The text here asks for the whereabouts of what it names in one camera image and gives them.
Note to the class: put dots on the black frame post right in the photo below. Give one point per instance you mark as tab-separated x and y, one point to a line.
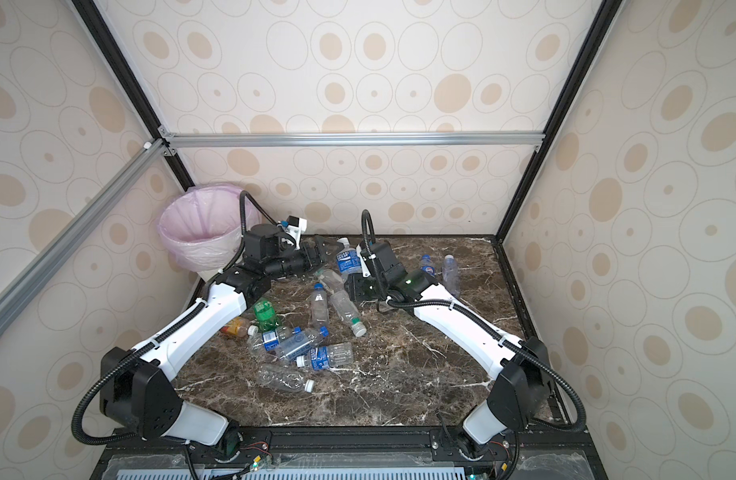
589	49

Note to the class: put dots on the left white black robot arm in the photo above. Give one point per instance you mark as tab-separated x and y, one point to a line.
135	386

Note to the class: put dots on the aluminium rail left wall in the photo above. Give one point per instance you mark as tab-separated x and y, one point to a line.
22	290

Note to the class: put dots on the black frame post left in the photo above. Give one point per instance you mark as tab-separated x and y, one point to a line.
91	17

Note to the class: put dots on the black frame post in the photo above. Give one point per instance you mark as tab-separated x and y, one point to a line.
589	49
91	17

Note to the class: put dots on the Fiji bottle blue cap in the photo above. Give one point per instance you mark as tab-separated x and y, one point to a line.
319	307

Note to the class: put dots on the square clear bottle green band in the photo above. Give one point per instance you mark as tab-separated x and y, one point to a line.
331	280

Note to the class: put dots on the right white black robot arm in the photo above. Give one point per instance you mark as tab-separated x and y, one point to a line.
519	387

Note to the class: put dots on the horizontal aluminium rail back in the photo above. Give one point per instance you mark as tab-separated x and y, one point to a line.
362	139

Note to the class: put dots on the green bottle near bin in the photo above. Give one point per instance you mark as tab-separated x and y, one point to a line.
265	315

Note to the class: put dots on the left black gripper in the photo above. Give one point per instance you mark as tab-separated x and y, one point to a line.
311	263

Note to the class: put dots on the small tea bottle red label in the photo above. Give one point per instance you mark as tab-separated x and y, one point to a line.
239	327

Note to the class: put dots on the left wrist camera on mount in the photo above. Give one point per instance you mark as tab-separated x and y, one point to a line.
295	227

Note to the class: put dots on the small Pepsi water bottle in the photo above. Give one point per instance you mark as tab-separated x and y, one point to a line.
427	265

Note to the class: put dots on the clear bottle green band cap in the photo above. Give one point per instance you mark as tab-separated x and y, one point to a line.
348	312

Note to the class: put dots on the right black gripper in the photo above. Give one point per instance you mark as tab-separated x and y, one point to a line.
353	288

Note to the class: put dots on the pink bin liner bag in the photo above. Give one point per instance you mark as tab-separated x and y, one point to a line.
201	229

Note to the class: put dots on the crushed clear bottle white cap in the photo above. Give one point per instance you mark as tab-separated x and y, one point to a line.
284	379

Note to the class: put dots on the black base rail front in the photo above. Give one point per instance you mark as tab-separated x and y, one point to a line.
425	452

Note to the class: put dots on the soda water bottle blue cap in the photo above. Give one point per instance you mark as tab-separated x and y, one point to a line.
300	343

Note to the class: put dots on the small blue label bottle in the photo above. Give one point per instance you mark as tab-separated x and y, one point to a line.
261	343

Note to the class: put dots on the Pocari Sweat bottle white cap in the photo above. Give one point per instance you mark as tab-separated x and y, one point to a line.
327	357

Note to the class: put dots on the clear bottle pale label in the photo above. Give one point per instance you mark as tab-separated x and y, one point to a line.
451	275

